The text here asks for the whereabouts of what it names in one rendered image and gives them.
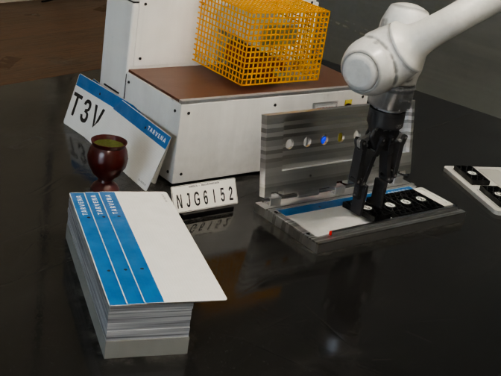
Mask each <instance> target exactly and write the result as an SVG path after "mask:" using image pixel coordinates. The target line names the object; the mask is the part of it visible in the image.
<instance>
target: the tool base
mask: <svg viewBox="0 0 501 376"><path fill-rule="evenodd" d="M407 177H408V175H400V174H398V173H397V177H396V178H391V179H392V180H393V182H392V183H391V184H390V183H388V186H387V189H386V190H388V189H396V188H401V187H411V188H413V189H414V188H416V186H415V184H413V183H409V182H408V181H405V180H404V179H403V178H407ZM354 187H355V184H348V185H343V184H341V183H336V186H335V187H330V188H326V189H320V190H319V194H318V195H313V196H309V197H304V198H295V197H297V193H295V194H291V195H282V196H279V195H278V194H276V193H274V194H271V197H269V198H264V199H262V201H261V202H256V203H255V207H254V211H255V212H256V213H258V214H259V215H260V216H262V217H263V218H265V219H267V220H268V221H269V222H271V223H272V224H274V225H275V226H277V227H278V228H279V229H281V230H282V231H284V232H286V233H287V234H288V235H289V236H291V237H293V238H294V239H296V240H297V241H298V242H300V243H302V244H303V245H305V246H306V247H307V248H309V249H310V250H312V251H314V252H315V253H316V254H319V253H323V252H326V251H332V250H336V249H340V248H346V247H349V246H353V245H359V244H362V243H366V242H372V241H376V240H379V239H385V238H389V237H393V236H399V235H403V234H408V233H412V232H415V231H422V230H426V229H429V228H435V227H439V226H442V225H448V224H452V223H456V222H462V221H464V217H465V214H466V211H464V210H462V209H457V210H451V211H448V212H444V213H437V214H434V215H430V216H424V217H420V218H416V219H410V220H406V221H401V222H395V223H391V224H387V225H381V226H377V227H374V228H367V229H363V230H360V231H353V232H350V233H345V234H339V235H335V236H330V235H325V236H315V235H314V234H312V233H310V232H309V231H308V230H306V229H305V228H303V227H301V226H300V225H299V224H297V223H296V222H293V221H292V220H291V219H289V218H288V217H286V216H284V215H283V214H282V213H280V212H279V211H277V210H281V209H285V208H290V207H297V206H301V205H306V204H314V203H318V202H322V201H330V200H334V199H339V198H346V197H351V196H353V190H354ZM274 211H277V212H278V213H275V212H274ZM306 233H310V235H308V234H306Z"/></svg>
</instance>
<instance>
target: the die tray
mask: <svg viewBox="0 0 501 376"><path fill-rule="evenodd" d="M453 168H454V166H445V167H444V172H446V173H447V174H448V175H449V176H450V177H451V178H452V179H453V180H454V181H456V182H457V183H458V184H459V185H461V186H462V187H463V188H464V189H465V190H467V191H468V192H469V193H470V194H471V195H472V196H473V197H474V198H476V199H477V200H478V201H479V202H480V203H482V204H483V205H484V206H485V207H487V208H488V209H489V210H490V211H491V212H492V213H493V214H495V215H498V216H501V207H499V206H498V205H496V204H495V203H494V202H493V201H492V200H490V199H489V197H487V196H486V195H485V194H484V193H482V192H481V191H480V190H479V188H480V186H499V187H500V188H501V167H478V166H473V168H475V169H476V170H477V171H479V172H480V173H481V174H482V175H484V176H485V177H486V178H487V179H488V180H489V181H490V184H489V185H471V184H470V183H469V182H468V181H466V180H465V179H464V178H463V177H462V176H461V175H460V174H459V173H458V172H456V171H455V170H454V169H453Z"/></svg>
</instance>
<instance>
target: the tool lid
mask: <svg viewBox="0 0 501 376"><path fill-rule="evenodd" d="M369 106H370V104H355V105H348V106H340V107H325V108H318V109H310V110H296V111H288V112H280V113H266V114H262V124H261V150H260V177H259V196H260V197H263V198H269V197H271V193H272V192H278V193H279V194H282V195H287V194H292V193H294V194H295V193H297V197H295V198H304V197H309V196H313V195H318V194H319V189H322V188H327V187H335V186H336V183H337V181H342V183H345V184H352V183H353V182H352V181H349V179H348V178H349V174H350V167H351V163H352V159H353V153H354V148H355V145H354V138H353V135H354V133H355V132H356V131H358V132H359V135H358V137H363V136H364V135H365V132H366V131H367V129H368V122H367V116H368V110H369ZM414 117H415V100H412V105H411V108H410V109H409V110H408V111H406V115H405V119H404V123H403V127H402V128H401V129H400V130H399V131H400V132H402V133H404V134H406V135H407V136H408V138H407V140H406V142H405V144H404V146H403V152H402V156H401V159H400V165H399V169H398V172H400V173H402V174H410V173H411V161H412V140H413V129H414ZM340 133H342V139H341V141H340V142H339V141H338V139H337V138H338V135H339V134H340ZM323 135H325V136H326V141H325V143H324V144H322V143H321V137H322V136H323ZM306 137H308V138H309V144H308V145H307V146H304V144H303V141H304V139H305V138H306ZM289 139H290V140H291V141H292V145H291V147H290V148H286V141H287V140H289ZM377 177H378V178H379V156H378V157H376V159H375V161H374V164H373V167H372V170H371V173H370V174H369V177H368V180H367V182H366V184H367V185H368V186H373V185H374V180H375V178H377Z"/></svg>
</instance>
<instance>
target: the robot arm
mask: <svg viewBox="0 0 501 376"><path fill-rule="evenodd" d="M499 12H501V0H457V1H455V2H453V3H452V4H449V5H448V6H446V7H444V8H442V9H441V10H439V11H437V12H435V13H433V14H431V15H429V12H428V11H427V10H425V9H424V8H422V7H421V6H419V5H416V4H412V3H406V2H398V3H393V4H391V5H390V6H389V7H388V9H387V11H386V12H385V13H384V15H383V17H382V18H381V21H380V23H379V27H378V28H377V29H375V30H373V31H370V32H368V33H366V34H365V35H364V36H363V37H362V38H360V39H358V40H356V41H355V42H354V43H352V44H351V45H350V46H349V47H348V48H347V50H346V52H345V53H344V55H343V58H342V60H341V74H342V75H343V77H344V79H345V81H346V83H347V85H348V86H349V88H350V89H351V90H352V91H354V92H355V93H358V94H360V95H367V96H368V103H369V104H370V106H369V110H368V116H367V122H368V129H367V131H366V132H365V135H364V136H363V137H355V139H354V145H355V148H354V153H353V159H352V163H351V167H350V174H349V178H348V179H349V181H352V182H354V184H355V187H354V190H353V200H352V204H351V208H350V211H351V212H353V213H355V214H356V215H357V216H362V213H363V209H364V206H365V199H366V196H367V193H368V187H369V186H368V185H367V184H366V182H367V180H368V177H369V174H370V173H371V170H372V167H373V164H374V161H375V159H376V157H378V156H379V178H378V177H377V178H375V180H374V187H373V191H372V195H371V202H370V204H372V205H374V206H376V207H378V208H380V209H382V203H383V200H384V196H385V193H386V189H387V186H388V183H390V184H391V183H392V182H393V180H392V179H391V178H396V177H397V173H398V169H399V165H400V159H401V156H402V152H403V146H404V144H405V142H406V140H407V138H408V136H407V135H406V134H404V133H402V132H400V131H399V130H400V129H401V128H402V127H403V123H404V119H405V115H406V111H408V110H409V109H410V108H411V105H412V99H413V95H414V92H415V88H416V83H417V80H418V77H419V75H420V74H421V72H422V70H423V66H424V64H425V60H426V56H427V55H428V54H429V53H430V52H431V51H433V50H434V49H436V48H437V47H439V46H440V45H442V44H443V43H445V42H446V41H448V40H450V39H452V38H454V37H455V36H457V35H459V34H460V33H462V32H464V31H466V30H467V29H469V28H472V27H473V26H474V25H477V24H479V23H480V22H482V21H484V20H486V19H488V18H490V17H492V16H494V15H495V14H497V13H499ZM371 149H373V150H374V151H373V150H371ZM392 170H393V171H392Z"/></svg>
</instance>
